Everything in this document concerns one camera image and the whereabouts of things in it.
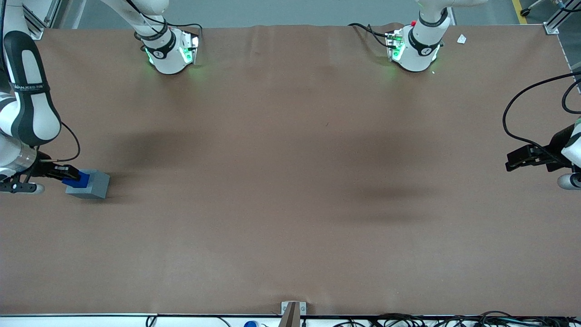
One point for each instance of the aluminium frame post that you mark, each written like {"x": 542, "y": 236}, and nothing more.
{"x": 560, "y": 18}
{"x": 38, "y": 20}

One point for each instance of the blue block part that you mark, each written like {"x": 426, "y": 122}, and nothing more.
{"x": 75, "y": 183}

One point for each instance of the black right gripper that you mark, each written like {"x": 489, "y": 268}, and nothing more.
{"x": 43, "y": 169}

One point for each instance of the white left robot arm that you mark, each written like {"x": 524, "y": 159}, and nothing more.
{"x": 417, "y": 50}

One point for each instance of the black caster wheel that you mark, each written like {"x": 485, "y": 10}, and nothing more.
{"x": 525, "y": 12}

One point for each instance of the metal bracket with brown post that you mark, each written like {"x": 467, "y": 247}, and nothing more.
{"x": 292, "y": 313}

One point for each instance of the white paper scrap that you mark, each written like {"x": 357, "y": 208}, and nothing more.
{"x": 461, "y": 39}

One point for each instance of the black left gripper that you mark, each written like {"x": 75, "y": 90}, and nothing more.
{"x": 554, "y": 146}

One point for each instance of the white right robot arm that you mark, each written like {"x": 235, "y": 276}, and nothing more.
{"x": 32, "y": 113}

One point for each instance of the brown table mat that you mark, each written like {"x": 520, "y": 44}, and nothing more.
{"x": 290, "y": 204}

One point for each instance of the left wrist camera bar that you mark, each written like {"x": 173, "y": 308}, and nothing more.
{"x": 569, "y": 181}

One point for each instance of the gray square socket base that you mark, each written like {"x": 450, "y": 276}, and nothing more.
{"x": 97, "y": 186}

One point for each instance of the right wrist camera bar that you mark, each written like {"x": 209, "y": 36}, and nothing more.
{"x": 22, "y": 187}

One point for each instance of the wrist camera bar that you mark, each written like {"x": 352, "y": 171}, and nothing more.
{"x": 22, "y": 187}
{"x": 569, "y": 181}

